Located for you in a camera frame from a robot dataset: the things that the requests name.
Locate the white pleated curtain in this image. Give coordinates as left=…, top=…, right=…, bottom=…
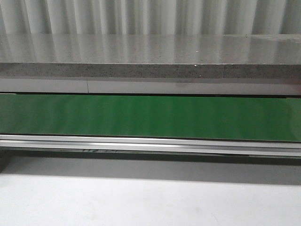
left=0, top=0, right=301, bottom=35

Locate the grey speckled stone counter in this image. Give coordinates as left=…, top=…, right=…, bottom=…
left=0, top=34, right=301, bottom=97

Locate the aluminium conveyor frame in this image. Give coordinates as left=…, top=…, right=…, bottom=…
left=0, top=134, right=301, bottom=159

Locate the green conveyor belt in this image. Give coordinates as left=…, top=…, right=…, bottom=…
left=0, top=94, right=301, bottom=142

